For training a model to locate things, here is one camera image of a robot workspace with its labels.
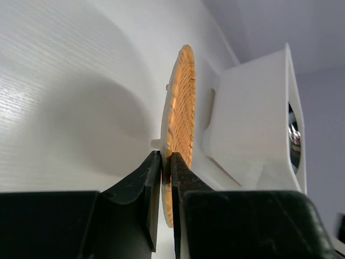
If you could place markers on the black rimmed beige plate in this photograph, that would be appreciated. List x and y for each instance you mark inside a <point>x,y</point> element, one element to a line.
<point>294,139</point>

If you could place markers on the round orange woven basket plate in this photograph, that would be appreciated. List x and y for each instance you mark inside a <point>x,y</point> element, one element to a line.
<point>178,123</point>

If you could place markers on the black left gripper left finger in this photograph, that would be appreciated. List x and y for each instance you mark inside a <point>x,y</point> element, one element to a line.
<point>129,210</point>

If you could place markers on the white plastic bin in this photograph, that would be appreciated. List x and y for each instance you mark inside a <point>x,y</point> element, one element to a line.
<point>247,137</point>

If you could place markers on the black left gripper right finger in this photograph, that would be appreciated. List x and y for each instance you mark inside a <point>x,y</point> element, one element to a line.
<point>187,191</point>

